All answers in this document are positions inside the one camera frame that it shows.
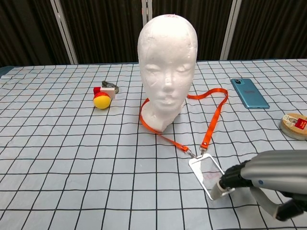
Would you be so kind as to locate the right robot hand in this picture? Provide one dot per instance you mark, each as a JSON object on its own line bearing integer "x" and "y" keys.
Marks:
{"x": 275, "y": 165}

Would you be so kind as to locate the clear badge holder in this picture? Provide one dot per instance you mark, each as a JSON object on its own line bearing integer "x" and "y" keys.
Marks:
{"x": 199, "y": 167}

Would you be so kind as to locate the white foam mannequin head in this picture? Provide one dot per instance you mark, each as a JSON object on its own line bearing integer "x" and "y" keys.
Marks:
{"x": 168, "y": 60}

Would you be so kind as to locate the round tin red label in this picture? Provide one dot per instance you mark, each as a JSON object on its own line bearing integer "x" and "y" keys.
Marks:
{"x": 295, "y": 127}

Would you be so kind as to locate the blue smartphone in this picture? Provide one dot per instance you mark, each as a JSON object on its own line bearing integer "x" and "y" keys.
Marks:
{"x": 250, "y": 94}

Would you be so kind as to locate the black folding screen panel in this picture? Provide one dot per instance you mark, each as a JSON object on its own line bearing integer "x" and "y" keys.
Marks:
{"x": 211, "y": 28}
{"x": 103, "y": 31}
{"x": 24, "y": 31}
{"x": 271, "y": 28}

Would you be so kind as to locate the red and white block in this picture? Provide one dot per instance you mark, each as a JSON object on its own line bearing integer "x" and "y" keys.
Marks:
{"x": 108, "y": 92}

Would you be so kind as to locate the yellow and red ball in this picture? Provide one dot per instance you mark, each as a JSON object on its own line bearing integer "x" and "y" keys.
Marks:
{"x": 102, "y": 101}

